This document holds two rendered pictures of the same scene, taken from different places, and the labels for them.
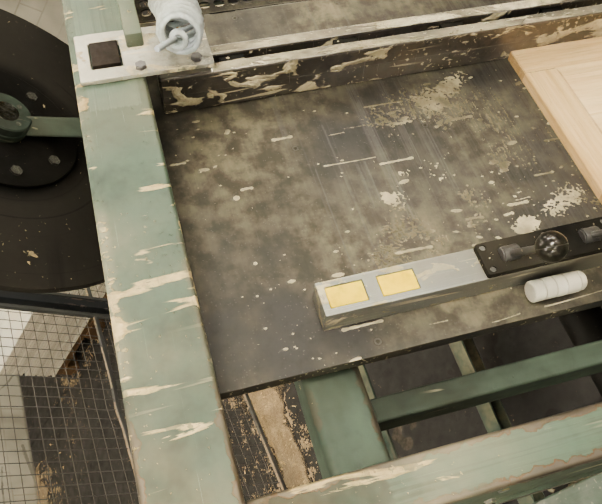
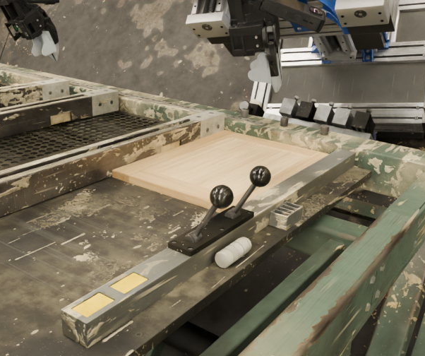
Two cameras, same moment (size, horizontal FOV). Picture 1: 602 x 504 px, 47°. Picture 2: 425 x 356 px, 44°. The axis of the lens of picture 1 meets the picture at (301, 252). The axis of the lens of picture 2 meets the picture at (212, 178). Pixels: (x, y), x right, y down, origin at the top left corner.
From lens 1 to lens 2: 40 cm
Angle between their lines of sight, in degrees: 44
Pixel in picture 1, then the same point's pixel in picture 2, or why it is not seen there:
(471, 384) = (224, 342)
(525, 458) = (303, 325)
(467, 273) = (174, 259)
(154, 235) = not seen: outside the picture
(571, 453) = (326, 309)
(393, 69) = (37, 196)
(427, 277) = (148, 272)
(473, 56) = (89, 177)
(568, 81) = (157, 172)
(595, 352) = (283, 289)
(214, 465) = not seen: outside the picture
